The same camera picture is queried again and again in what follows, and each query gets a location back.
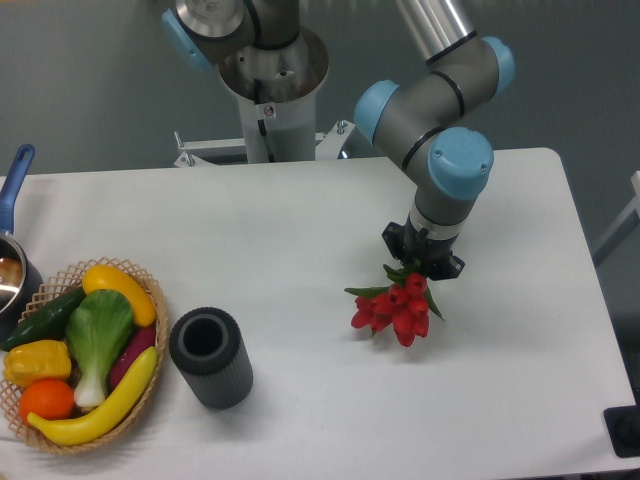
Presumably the blue handled saucepan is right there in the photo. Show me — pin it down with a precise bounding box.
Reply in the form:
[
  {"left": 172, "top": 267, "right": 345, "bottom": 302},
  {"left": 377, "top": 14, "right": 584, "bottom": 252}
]
[{"left": 1, "top": 144, "right": 42, "bottom": 341}]

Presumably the black device at edge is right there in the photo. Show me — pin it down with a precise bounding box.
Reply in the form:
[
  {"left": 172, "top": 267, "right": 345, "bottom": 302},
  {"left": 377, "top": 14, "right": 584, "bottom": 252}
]
[{"left": 603, "top": 405, "right": 639, "bottom": 458}]

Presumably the dark grey ribbed vase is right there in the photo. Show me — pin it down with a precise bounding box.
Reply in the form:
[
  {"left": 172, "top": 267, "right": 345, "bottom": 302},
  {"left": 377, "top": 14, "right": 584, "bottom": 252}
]
[{"left": 169, "top": 307, "right": 254, "bottom": 410}]

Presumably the yellow banana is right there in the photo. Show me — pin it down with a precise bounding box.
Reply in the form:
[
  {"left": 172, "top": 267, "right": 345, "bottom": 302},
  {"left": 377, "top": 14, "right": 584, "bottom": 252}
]
[{"left": 27, "top": 346, "right": 158, "bottom": 446}]

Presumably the orange fruit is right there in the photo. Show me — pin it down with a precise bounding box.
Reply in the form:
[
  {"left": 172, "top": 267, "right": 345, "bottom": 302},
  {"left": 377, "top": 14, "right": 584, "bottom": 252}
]
[{"left": 19, "top": 379, "right": 75, "bottom": 421}]

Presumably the yellow squash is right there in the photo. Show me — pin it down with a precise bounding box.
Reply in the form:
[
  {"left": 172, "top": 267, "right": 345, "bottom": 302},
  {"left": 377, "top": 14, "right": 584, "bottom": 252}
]
[{"left": 82, "top": 264, "right": 156, "bottom": 327}]

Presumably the white metal base frame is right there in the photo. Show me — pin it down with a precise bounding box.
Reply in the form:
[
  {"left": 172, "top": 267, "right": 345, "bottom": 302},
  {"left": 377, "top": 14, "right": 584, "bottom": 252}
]
[{"left": 173, "top": 119, "right": 378, "bottom": 168}]

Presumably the purple sweet potato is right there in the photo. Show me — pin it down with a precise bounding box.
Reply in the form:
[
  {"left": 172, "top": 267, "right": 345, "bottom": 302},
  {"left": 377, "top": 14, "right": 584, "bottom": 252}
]
[{"left": 108, "top": 326, "right": 156, "bottom": 392}]

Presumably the red tulip bouquet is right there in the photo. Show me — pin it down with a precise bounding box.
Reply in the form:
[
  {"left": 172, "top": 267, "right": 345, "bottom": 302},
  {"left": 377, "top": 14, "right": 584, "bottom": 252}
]
[{"left": 344, "top": 260, "right": 444, "bottom": 348}]

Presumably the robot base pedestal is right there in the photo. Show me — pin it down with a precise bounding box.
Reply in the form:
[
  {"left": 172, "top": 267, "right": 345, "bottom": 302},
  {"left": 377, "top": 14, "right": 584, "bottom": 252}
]
[{"left": 219, "top": 26, "right": 329, "bottom": 164}]

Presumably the white furniture leg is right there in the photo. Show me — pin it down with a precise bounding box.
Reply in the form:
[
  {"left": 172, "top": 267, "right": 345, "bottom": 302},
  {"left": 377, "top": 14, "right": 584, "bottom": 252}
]
[{"left": 592, "top": 171, "right": 639, "bottom": 268}]

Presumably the green bok choy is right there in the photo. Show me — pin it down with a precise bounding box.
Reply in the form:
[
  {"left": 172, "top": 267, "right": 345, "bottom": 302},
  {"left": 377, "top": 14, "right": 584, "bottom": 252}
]
[{"left": 65, "top": 289, "right": 134, "bottom": 410}]

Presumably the green cucumber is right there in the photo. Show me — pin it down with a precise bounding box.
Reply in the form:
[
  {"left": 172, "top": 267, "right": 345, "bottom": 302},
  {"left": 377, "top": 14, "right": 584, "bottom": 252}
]
[{"left": 1, "top": 288, "right": 86, "bottom": 352}]

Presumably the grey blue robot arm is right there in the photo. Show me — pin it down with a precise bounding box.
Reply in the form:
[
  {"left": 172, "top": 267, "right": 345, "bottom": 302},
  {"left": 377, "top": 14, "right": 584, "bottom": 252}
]
[{"left": 162, "top": 1, "right": 515, "bottom": 280}]

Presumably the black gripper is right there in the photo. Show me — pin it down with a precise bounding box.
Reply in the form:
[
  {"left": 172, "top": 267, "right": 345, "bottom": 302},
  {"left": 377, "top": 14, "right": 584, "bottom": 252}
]
[{"left": 382, "top": 208, "right": 465, "bottom": 280}]

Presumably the woven wicker basket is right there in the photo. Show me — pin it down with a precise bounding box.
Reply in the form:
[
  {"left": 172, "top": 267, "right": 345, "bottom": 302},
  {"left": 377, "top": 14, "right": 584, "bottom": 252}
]
[{"left": 1, "top": 258, "right": 169, "bottom": 454}]

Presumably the yellow bell pepper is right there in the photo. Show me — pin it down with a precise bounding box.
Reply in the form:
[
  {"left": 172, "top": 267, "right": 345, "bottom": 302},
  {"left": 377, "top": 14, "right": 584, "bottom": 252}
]
[{"left": 4, "top": 340, "right": 72, "bottom": 387}]

